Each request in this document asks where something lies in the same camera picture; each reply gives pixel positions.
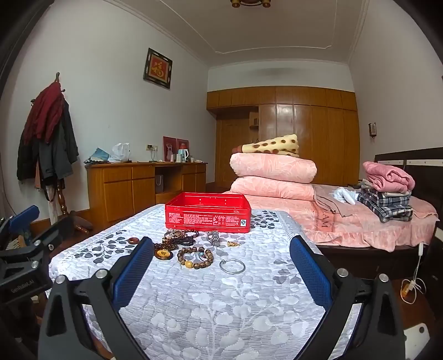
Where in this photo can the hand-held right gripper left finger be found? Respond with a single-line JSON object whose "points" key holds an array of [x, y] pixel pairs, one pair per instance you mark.
{"points": [[133, 277]]}

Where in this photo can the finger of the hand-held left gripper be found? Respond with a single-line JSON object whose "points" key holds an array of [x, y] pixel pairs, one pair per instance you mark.
{"points": [[52, 235], [24, 216]]}

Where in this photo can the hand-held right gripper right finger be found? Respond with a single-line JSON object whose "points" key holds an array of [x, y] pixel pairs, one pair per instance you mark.
{"points": [[309, 275]]}

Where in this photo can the small gold charm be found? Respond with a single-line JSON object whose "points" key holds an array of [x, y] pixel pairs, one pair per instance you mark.
{"points": [[233, 244]]}

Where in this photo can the silver bangle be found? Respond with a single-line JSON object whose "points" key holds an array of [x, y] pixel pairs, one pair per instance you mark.
{"points": [[220, 266]]}

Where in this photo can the silver metal watch band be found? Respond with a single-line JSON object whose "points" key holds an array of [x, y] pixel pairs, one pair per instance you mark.
{"points": [[214, 239]]}

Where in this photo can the red plastic box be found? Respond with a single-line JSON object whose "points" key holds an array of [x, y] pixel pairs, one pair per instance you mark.
{"points": [[207, 214]]}

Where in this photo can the wooden coat rack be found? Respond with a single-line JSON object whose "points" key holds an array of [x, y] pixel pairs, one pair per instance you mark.
{"points": [[62, 204]]}

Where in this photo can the pile of folded clothes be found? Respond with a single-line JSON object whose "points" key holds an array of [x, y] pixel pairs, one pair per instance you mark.
{"points": [[346, 228]]}

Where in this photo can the dark hanging coats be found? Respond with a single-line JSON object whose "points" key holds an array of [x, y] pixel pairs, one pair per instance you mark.
{"points": [[59, 152]]}

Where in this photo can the grey-brown cloth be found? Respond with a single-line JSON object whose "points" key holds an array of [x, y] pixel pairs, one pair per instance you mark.
{"points": [[332, 204]]}

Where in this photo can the wooden cabinet desk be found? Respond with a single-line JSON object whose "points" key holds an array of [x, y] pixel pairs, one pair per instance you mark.
{"points": [[117, 194]]}

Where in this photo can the white cloth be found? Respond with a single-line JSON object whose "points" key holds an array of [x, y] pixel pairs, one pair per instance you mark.
{"points": [[344, 195]]}

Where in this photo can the blue cloth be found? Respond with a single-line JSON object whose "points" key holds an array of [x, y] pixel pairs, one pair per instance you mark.
{"points": [[97, 155]]}

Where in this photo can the folded pink quilt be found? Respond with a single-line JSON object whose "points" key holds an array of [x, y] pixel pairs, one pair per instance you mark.
{"points": [[270, 168], [270, 188]]}

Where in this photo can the grey paper bag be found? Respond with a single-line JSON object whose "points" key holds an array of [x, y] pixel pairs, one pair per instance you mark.
{"points": [[159, 184]]}

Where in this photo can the folded plaid clothes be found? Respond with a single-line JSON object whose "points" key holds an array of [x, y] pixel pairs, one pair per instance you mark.
{"points": [[384, 204]]}

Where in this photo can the white plastic bag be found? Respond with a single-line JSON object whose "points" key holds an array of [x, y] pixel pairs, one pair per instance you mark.
{"points": [[120, 152]]}

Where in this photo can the folded pink clothes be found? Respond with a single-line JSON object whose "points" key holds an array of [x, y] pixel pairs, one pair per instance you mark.
{"points": [[387, 176]]}

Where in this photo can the teal electric kettle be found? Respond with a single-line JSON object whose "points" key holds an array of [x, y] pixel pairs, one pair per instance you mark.
{"points": [[183, 154]]}

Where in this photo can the red picture card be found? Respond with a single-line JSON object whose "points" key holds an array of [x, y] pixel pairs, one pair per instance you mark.
{"points": [[169, 147], [183, 142]]}

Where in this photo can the spotted yellow pillow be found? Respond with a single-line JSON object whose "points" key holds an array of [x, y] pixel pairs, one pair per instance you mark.
{"points": [[273, 145]]}

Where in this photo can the wooden wardrobe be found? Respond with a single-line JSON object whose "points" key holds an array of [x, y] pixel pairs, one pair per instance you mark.
{"points": [[311, 138]]}

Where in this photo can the ceiling lamp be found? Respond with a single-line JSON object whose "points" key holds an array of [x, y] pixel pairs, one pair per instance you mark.
{"points": [[251, 2]]}

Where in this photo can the dark wooden bed frame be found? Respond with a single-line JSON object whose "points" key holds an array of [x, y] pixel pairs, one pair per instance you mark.
{"points": [[424, 173]]}

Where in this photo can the framed red wall picture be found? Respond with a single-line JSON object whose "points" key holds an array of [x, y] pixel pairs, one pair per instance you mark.
{"points": [[157, 68]]}

